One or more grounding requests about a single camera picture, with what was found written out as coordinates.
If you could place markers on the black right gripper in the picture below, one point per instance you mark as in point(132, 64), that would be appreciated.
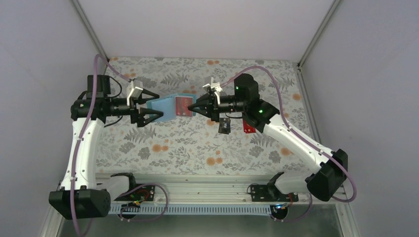
point(208, 100)

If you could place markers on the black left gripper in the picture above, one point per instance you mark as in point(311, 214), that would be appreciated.
point(136, 117)

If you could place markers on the blue card holder wallet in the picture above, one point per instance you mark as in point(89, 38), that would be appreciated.
point(167, 106)

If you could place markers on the black credit card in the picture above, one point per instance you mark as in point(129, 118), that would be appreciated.
point(224, 126)

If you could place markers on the red credit card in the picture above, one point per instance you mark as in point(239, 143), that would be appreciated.
point(247, 128)

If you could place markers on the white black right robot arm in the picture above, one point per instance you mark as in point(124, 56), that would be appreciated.
point(327, 169)

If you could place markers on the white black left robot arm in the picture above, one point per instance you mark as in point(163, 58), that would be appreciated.
point(79, 196)

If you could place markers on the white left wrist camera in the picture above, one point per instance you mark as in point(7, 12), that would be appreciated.
point(133, 91)

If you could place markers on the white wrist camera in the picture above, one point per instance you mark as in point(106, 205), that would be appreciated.
point(133, 91)
point(212, 88)

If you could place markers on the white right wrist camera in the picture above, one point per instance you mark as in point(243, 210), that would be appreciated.
point(212, 88)

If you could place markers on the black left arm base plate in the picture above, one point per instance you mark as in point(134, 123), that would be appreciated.
point(145, 193)

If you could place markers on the aluminium rail base frame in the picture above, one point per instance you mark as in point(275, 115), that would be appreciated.
point(204, 189)

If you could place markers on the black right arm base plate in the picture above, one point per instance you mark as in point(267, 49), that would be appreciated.
point(265, 193)

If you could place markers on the white slotted cable duct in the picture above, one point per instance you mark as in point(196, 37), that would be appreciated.
point(193, 209)

